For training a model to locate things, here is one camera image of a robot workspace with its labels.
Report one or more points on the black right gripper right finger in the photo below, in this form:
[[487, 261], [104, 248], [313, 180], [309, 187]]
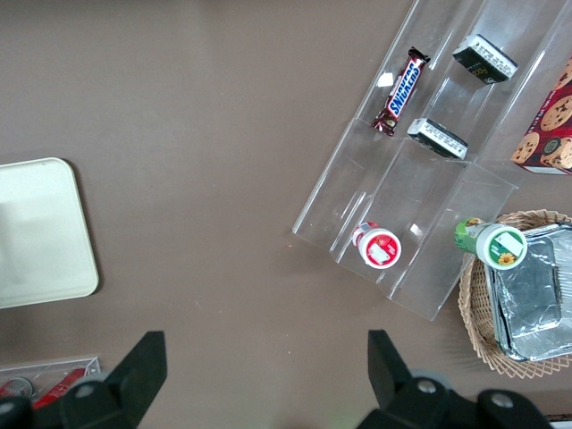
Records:
[[386, 368]]

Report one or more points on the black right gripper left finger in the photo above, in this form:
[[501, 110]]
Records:
[[138, 371]]

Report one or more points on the light wicker basket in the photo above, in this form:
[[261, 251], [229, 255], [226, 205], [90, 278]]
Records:
[[476, 313]]

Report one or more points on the aluminium foil tray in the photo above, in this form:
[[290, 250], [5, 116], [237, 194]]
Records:
[[532, 295]]

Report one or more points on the cream plastic tray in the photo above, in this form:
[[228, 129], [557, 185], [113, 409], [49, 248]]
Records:
[[40, 232]]

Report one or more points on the clear acrylic bottle rack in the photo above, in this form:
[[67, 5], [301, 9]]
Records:
[[91, 364]]

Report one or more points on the red cola bottle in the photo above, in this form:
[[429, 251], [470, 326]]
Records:
[[53, 391], [15, 386]]

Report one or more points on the red lid cup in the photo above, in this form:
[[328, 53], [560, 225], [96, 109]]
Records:
[[380, 248]]

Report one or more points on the green-labelled white-lidded bottle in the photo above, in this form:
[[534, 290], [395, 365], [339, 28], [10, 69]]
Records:
[[500, 248]]

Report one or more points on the clear acrylic display stand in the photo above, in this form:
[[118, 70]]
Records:
[[348, 179]]

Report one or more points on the black snack box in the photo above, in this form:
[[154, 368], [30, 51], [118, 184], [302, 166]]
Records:
[[435, 136], [482, 62]]

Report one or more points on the Snickers chocolate bar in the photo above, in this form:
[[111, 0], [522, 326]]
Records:
[[404, 89]]

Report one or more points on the red cookie box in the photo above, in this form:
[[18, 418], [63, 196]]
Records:
[[552, 129]]

